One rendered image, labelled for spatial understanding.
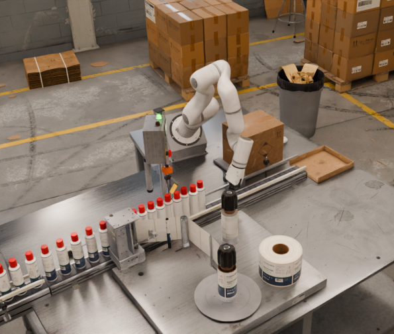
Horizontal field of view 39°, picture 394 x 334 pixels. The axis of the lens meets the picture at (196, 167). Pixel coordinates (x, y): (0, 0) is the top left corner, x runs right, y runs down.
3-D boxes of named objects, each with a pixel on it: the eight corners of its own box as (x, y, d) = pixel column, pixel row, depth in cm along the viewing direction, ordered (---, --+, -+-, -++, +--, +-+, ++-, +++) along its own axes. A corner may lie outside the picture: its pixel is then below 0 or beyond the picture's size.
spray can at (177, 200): (181, 226, 303) (179, 195, 291) (173, 224, 304) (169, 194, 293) (185, 221, 307) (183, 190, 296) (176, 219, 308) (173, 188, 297)
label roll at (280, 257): (251, 279, 267) (251, 256, 259) (267, 253, 282) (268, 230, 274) (292, 292, 259) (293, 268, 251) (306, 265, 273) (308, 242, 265)
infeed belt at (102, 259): (49, 292, 271) (48, 286, 269) (44, 282, 277) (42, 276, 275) (305, 176, 345) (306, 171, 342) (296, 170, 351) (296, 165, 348)
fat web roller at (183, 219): (184, 250, 286) (182, 221, 276) (179, 246, 289) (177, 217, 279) (191, 247, 288) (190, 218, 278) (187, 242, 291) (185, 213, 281)
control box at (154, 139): (146, 164, 281) (142, 130, 271) (149, 146, 295) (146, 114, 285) (165, 164, 281) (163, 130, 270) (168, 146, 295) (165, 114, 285)
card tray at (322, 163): (318, 183, 340) (318, 177, 338) (289, 165, 358) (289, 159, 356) (353, 166, 353) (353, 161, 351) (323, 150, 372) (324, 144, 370)
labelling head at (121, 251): (120, 271, 275) (114, 230, 261) (109, 256, 284) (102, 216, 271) (146, 259, 281) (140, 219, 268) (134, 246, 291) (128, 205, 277)
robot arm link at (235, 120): (216, 104, 304) (228, 151, 320) (228, 114, 291) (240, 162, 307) (230, 98, 306) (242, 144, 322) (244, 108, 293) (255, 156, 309)
